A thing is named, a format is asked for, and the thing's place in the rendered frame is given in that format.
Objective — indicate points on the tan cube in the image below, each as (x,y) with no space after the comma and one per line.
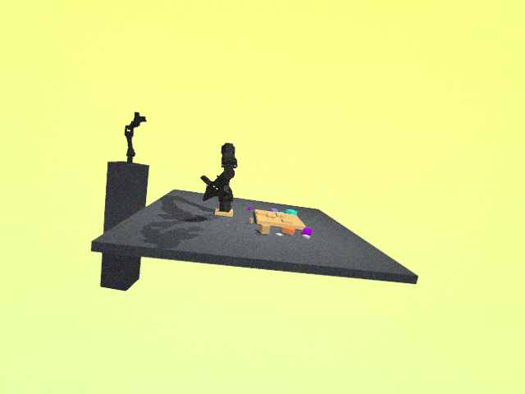
(264,228)

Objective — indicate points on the orange square block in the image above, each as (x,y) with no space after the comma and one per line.
(288,230)

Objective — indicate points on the tan square board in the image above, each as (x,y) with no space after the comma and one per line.
(278,219)

